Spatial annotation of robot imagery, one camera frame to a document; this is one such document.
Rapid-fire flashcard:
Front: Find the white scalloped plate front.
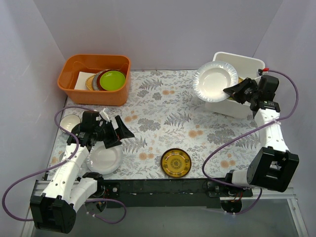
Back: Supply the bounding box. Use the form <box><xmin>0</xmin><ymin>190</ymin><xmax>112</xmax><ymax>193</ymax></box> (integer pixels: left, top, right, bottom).
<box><xmin>86</xmin><ymin>142</ymin><xmax>123</xmax><ymax>175</ymax></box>

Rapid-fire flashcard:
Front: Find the white scalloped plate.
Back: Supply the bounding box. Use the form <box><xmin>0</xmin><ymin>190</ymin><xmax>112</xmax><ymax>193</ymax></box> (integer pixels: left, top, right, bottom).
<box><xmin>192</xmin><ymin>61</ymin><xmax>238</xmax><ymax>103</ymax></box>
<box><xmin>86</xmin><ymin>142</ymin><xmax>123</xmax><ymax>175</ymax></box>

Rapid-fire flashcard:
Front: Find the white scalloped plate back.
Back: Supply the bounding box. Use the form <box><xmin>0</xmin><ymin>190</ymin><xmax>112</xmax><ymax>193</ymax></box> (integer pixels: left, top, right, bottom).
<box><xmin>192</xmin><ymin>61</ymin><xmax>238</xmax><ymax>103</ymax></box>

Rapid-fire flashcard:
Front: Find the yellow brown patterned plate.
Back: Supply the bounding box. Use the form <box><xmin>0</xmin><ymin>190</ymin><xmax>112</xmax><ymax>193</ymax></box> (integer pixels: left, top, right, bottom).
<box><xmin>160</xmin><ymin>148</ymin><xmax>192</xmax><ymax>179</ymax></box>

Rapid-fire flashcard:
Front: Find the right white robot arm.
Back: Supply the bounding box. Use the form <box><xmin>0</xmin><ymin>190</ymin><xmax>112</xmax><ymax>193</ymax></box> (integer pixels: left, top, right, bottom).
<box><xmin>223</xmin><ymin>75</ymin><xmax>299</xmax><ymax>196</ymax></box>

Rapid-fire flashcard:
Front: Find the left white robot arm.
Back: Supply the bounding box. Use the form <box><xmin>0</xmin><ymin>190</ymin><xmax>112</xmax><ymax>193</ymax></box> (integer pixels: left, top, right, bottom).
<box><xmin>30</xmin><ymin>111</ymin><xmax>134</xmax><ymax>234</ymax></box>

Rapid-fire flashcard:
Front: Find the white plastic bin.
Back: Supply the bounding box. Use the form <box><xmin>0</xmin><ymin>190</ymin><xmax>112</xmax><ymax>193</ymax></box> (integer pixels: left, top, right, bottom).
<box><xmin>205</xmin><ymin>52</ymin><xmax>266</xmax><ymax>119</ymax></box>

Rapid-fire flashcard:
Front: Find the grey plate in bin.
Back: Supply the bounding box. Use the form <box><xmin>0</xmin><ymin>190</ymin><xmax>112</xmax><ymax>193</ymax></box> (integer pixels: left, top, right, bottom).
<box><xmin>92</xmin><ymin>73</ymin><xmax>100</xmax><ymax>91</ymax></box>

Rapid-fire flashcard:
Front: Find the lime green plate in bin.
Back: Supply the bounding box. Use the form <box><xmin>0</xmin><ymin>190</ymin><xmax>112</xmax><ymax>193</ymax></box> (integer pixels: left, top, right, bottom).
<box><xmin>100</xmin><ymin>70</ymin><xmax>126</xmax><ymax>91</ymax></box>

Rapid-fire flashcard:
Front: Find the dark brown plate in bin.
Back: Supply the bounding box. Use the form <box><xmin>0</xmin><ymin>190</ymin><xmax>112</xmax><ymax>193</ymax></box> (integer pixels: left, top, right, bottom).
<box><xmin>96</xmin><ymin>70</ymin><xmax>109</xmax><ymax>91</ymax></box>

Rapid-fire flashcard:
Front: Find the woven plate in bin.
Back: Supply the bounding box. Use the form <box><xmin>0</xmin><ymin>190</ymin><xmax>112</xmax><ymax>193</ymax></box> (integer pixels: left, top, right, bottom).
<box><xmin>85</xmin><ymin>74</ymin><xmax>96</xmax><ymax>91</ymax></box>

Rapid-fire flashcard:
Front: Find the orange plastic bin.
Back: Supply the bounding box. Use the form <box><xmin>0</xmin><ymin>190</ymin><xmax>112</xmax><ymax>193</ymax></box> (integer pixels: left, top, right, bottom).
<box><xmin>57</xmin><ymin>54</ymin><xmax>131</xmax><ymax>106</ymax></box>

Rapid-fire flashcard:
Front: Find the white dark-rimmed bowl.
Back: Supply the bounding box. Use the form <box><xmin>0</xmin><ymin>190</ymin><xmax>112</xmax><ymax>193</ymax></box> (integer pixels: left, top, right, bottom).
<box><xmin>60</xmin><ymin>114</ymin><xmax>81</xmax><ymax>133</ymax></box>

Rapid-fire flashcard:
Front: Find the floral patterned table mat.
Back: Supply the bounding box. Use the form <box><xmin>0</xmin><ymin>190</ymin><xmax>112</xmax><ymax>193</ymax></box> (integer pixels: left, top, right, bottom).
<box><xmin>48</xmin><ymin>69</ymin><xmax>276</xmax><ymax>180</ymax></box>

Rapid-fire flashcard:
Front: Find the white paper sheet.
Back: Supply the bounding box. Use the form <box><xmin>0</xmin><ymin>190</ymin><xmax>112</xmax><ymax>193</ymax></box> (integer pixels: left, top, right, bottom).
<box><xmin>75</xmin><ymin>72</ymin><xmax>94</xmax><ymax>90</ymax></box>

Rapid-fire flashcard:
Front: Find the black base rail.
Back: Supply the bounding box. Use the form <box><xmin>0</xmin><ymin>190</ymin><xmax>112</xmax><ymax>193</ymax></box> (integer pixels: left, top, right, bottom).
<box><xmin>40</xmin><ymin>172</ymin><xmax>282</xmax><ymax>209</ymax></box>

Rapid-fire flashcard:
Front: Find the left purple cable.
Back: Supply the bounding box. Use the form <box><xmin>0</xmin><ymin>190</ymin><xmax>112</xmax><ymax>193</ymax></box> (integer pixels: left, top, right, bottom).
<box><xmin>1</xmin><ymin>106</ymin><xmax>127</xmax><ymax>225</ymax></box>

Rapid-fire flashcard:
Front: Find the purple cable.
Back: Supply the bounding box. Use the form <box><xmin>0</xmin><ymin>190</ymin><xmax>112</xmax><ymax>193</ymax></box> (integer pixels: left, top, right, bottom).
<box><xmin>1</xmin><ymin>106</ymin><xmax>127</xmax><ymax>225</ymax></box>
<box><xmin>201</xmin><ymin>67</ymin><xmax>300</xmax><ymax>215</ymax></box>

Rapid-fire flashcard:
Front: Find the aluminium frame rail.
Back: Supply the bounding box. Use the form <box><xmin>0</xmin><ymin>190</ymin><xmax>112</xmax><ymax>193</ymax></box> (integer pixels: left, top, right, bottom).
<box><xmin>21</xmin><ymin>106</ymin><xmax>309</xmax><ymax>237</ymax></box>

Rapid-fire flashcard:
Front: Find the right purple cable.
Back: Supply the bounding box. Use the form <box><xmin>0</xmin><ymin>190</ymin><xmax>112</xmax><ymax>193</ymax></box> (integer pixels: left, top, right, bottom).
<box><xmin>201</xmin><ymin>67</ymin><xmax>300</xmax><ymax>215</ymax></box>

